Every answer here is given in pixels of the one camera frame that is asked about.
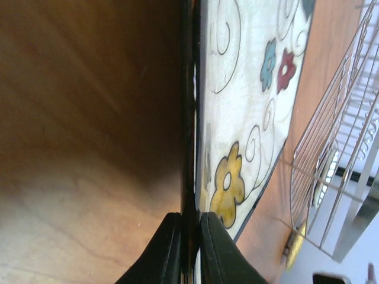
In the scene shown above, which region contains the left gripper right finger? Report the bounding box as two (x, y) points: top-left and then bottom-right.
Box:
(200, 212), (267, 284)

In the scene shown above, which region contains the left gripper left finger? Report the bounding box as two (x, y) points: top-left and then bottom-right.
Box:
(115, 212), (181, 284)

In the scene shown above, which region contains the wire metal dish rack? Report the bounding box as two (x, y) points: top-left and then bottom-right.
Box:
(290, 1), (378, 262)

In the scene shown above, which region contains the square floral plate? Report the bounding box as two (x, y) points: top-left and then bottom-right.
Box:
(181, 1), (316, 283)

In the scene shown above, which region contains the round woven bamboo plate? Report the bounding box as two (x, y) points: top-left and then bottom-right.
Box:
(283, 221), (306, 271)

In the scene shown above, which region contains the round striped white plate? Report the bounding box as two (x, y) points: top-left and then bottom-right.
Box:
(313, 146), (339, 209)

